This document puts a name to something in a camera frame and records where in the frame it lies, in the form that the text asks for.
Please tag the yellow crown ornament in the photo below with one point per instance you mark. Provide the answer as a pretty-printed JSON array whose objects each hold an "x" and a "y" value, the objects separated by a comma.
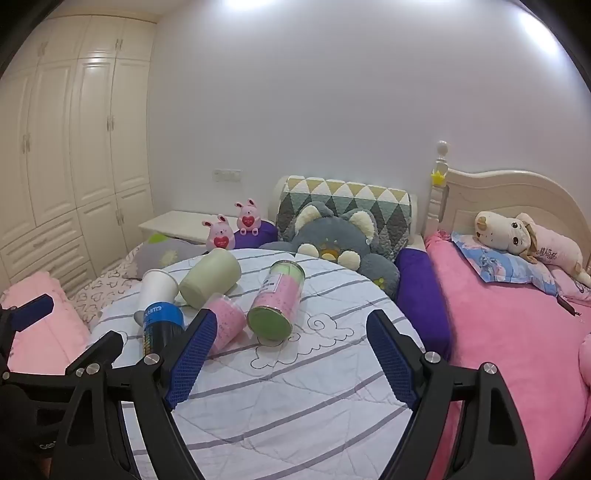
[{"x": 437, "y": 179}]

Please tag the grey cat plush cushion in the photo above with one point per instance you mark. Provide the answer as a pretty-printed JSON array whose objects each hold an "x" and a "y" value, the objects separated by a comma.
[{"x": 332, "y": 230}]

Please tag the pink green-lidded canister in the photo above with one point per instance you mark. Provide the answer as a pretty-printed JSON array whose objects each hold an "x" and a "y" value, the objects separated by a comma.
[{"x": 277, "y": 295}]

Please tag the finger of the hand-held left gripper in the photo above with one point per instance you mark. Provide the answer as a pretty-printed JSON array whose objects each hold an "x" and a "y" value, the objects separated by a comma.
[
  {"x": 104, "y": 346},
  {"x": 33, "y": 307}
]

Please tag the light pink folded blanket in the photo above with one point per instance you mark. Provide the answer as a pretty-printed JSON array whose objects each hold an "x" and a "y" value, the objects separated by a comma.
[{"x": 46, "y": 337}]

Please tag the cream wardrobe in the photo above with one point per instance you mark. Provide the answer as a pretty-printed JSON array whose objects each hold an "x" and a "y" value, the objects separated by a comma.
[{"x": 92, "y": 138}]

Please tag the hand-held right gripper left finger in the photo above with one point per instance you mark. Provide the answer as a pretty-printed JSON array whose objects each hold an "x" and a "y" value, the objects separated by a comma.
[{"x": 194, "y": 355}]

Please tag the large purple cushion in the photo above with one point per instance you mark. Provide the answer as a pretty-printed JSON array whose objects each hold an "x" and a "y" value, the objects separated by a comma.
[{"x": 422, "y": 300}]

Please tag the pale green cup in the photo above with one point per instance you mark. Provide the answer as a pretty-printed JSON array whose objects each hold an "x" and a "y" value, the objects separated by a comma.
[{"x": 207, "y": 277}]

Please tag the small purple pillow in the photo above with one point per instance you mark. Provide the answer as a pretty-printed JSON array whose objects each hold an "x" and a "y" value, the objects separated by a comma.
[{"x": 265, "y": 233}]

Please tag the blue and black can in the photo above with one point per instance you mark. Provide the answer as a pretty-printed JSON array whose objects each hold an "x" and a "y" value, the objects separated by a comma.
[{"x": 161, "y": 324}]

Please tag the pink fleece bed blanket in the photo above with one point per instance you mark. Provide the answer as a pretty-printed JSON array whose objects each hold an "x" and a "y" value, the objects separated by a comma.
[{"x": 508, "y": 350}]

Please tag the white paper cup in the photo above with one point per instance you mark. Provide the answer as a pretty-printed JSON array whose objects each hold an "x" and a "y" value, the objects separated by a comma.
[{"x": 157, "y": 288}]

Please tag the grey pillow green flowers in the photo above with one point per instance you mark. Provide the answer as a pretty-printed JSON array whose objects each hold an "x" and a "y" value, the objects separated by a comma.
[{"x": 157, "y": 254}]

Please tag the cream dog plush pink body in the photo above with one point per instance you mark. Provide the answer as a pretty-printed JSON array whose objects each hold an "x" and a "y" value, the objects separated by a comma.
[{"x": 503, "y": 230}]

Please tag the pink bunny plush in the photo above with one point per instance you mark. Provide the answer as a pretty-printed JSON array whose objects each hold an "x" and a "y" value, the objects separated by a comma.
[
  {"x": 220, "y": 237},
  {"x": 248, "y": 221}
]

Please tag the pink translucent cup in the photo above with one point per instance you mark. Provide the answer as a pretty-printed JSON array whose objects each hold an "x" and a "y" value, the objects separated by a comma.
[{"x": 228, "y": 323}]

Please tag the white bedside table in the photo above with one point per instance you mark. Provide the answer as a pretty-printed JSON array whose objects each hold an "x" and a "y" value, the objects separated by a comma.
[{"x": 175, "y": 224}]

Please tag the triangle pattern quilted cover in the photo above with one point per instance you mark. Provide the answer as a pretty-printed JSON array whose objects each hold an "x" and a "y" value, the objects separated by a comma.
[{"x": 351, "y": 194}]

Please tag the blue cartoon print pillow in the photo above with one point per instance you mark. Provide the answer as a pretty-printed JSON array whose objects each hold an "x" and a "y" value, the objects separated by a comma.
[{"x": 498, "y": 268}]

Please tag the heart print pillow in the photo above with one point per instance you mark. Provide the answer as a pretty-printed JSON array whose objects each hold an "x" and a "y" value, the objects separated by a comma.
[{"x": 106, "y": 290}]

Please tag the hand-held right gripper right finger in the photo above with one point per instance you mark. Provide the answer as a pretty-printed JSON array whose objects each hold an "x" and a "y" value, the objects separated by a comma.
[{"x": 391, "y": 360}]

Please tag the cream wooden headboard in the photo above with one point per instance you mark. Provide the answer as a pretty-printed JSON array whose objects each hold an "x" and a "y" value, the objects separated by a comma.
[{"x": 508, "y": 194}]

